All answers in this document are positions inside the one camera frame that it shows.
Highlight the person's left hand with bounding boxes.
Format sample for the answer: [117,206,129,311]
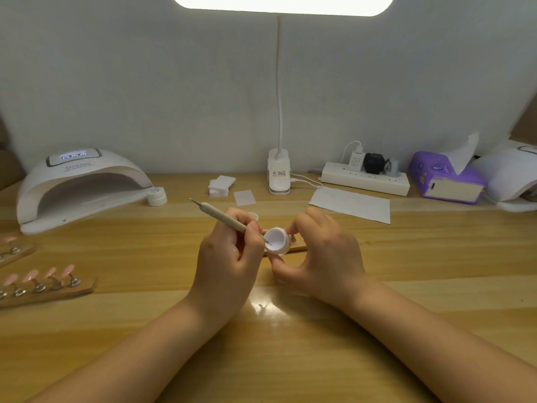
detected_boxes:
[186,208,267,326]

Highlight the wooden nail holder strip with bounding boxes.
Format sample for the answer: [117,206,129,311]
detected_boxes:
[262,235,310,257]

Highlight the purple tissue box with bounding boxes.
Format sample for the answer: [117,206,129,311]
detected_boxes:
[409,151,488,205]

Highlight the white tissue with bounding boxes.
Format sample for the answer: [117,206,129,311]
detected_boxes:
[446,132,480,175]

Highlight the white power strip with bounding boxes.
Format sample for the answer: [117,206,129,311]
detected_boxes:
[321,161,412,198]

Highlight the black plug adapter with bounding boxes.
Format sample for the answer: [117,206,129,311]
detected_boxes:
[363,152,388,175]

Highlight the white nail lamp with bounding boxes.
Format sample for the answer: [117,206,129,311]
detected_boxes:
[17,147,156,236]
[474,140,537,213]

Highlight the white paper sheet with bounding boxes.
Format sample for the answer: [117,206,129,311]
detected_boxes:
[309,187,392,225]

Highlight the person's right hand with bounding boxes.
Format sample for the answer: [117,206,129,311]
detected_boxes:
[270,206,370,311]

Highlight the person's left forearm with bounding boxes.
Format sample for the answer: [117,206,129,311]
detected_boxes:
[25,298,228,403]

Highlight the wooden stands with pink nails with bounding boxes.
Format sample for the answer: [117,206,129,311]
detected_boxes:
[0,235,97,309]

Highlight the brown cardboard box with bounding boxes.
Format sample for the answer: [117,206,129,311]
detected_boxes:
[0,117,26,191]

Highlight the white desk lamp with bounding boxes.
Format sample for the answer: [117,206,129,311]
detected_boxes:
[171,0,395,196]

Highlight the white gel jar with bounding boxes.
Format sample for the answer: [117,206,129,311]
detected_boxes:
[263,227,293,256]

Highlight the brown wooden board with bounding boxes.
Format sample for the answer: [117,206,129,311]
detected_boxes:
[510,92,537,146]

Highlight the grey dotting pen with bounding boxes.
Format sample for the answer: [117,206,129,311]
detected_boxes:
[189,198,268,243]

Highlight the stack of white cotton pads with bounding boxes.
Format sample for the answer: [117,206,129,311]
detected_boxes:
[208,175,238,198]

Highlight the small white paper square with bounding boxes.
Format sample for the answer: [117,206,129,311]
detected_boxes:
[233,189,258,207]

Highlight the white charger plug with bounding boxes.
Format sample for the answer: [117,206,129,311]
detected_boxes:
[347,149,367,172]

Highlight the person's right forearm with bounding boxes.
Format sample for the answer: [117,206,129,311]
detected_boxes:
[344,279,537,403]

